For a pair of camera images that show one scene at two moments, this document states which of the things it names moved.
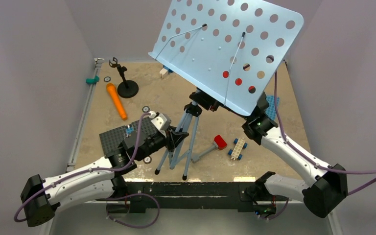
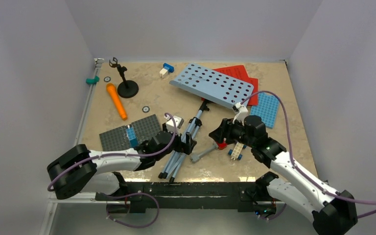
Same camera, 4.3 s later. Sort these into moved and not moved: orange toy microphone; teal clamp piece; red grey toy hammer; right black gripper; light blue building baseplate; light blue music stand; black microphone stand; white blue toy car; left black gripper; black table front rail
Moved: left black gripper; light blue music stand; right black gripper
Not moved: black table front rail; orange toy microphone; black microphone stand; teal clamp piece; light blue building baseplate; red grey toy hammer; white blue toy car
